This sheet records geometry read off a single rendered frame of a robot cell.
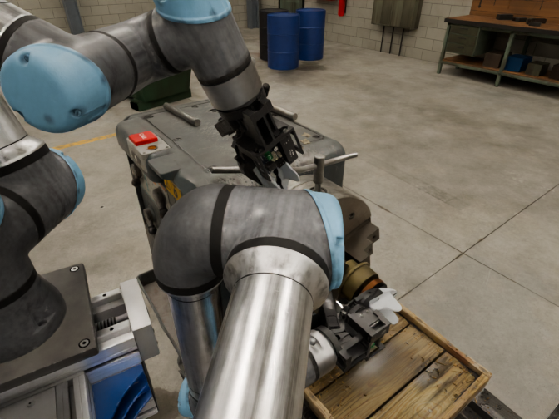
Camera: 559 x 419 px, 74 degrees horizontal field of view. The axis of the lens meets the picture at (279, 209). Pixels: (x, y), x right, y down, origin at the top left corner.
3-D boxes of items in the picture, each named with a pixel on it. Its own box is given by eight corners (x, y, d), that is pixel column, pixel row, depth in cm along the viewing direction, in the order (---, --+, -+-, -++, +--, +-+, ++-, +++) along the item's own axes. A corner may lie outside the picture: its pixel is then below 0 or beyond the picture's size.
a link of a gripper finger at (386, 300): (413, 306, 75) (383, 327, 70) (391, 288, 79) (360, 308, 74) (417, 294, 73) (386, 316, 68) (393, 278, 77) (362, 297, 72)
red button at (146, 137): (129, 141, 101) (127, 135, 99) (150, 136, 103) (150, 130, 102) (136, 150, 97) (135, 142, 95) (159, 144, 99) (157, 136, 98)
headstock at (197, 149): (134, 219, 137) (106, 116, 115) (244, 181, 160) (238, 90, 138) (207, 325, 97) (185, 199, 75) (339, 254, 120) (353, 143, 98)
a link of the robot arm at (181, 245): (107, 208, 40) (175, 436, 67) (205, 216, 39) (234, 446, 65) (154, 162, 50) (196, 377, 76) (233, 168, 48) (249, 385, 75)
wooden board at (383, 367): (279, 371, 86) (279, 361, 83) (383, 302, 103) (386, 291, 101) (378, 497, 66) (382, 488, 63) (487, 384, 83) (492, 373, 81)
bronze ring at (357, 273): (333, 264, 77) (366, 294, 72) (363, 247, 82) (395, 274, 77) (325, 292, 83) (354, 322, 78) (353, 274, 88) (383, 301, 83)
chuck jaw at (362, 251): (326, 235, 88) (361, 209, 92) (328, 248, 91) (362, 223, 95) (359, 260, 81) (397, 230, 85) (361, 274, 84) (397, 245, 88)
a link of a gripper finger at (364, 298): (382, 304, 75) (351, 324, 71) (375, 299, 76) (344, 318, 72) (385, 288, 73) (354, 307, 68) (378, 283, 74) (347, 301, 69)
